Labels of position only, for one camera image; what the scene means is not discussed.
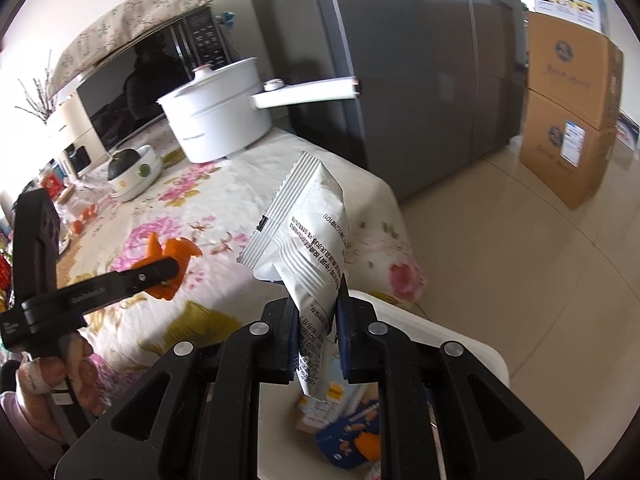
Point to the red packet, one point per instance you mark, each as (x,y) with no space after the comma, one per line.
(51,183)

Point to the dark green pumpkin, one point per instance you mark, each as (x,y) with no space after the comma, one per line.
(122,165)

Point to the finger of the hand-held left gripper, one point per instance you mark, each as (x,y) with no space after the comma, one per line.
(145,275)

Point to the jar with wooden lid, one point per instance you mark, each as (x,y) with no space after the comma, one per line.
(69,194)

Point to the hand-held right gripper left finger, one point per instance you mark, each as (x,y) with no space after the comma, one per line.
(280,340)

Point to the dried branches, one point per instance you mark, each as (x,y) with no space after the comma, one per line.
(37,90)

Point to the person's left hand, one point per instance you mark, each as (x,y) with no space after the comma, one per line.
(82,375)

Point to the floral microwave cover cloth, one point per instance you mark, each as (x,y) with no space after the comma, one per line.
(140,15)

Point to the white electric cooking pot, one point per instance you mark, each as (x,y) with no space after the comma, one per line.
(215,120)

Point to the white printed snack packet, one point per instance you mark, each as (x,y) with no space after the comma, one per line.
(305,240)

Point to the black microwave oven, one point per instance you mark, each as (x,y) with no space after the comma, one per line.
(125,95)

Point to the white plastic bin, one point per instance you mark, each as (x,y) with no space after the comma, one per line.
(410,315)

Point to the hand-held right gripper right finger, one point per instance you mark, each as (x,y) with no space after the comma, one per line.
(350,340)

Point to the grey refrigerator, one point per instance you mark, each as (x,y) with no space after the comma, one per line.
(410,60)

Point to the clear plastic bag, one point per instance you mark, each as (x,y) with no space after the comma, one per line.
(92,200)

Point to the cream air fryer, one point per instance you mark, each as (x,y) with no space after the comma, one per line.
(75,130)

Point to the large orange peel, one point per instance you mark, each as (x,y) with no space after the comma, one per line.
(175,250)

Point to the person's left forearm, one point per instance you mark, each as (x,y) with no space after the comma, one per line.
(20,425)

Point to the small orange fruit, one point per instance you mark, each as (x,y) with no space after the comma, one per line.
(76,227)
(89,213)

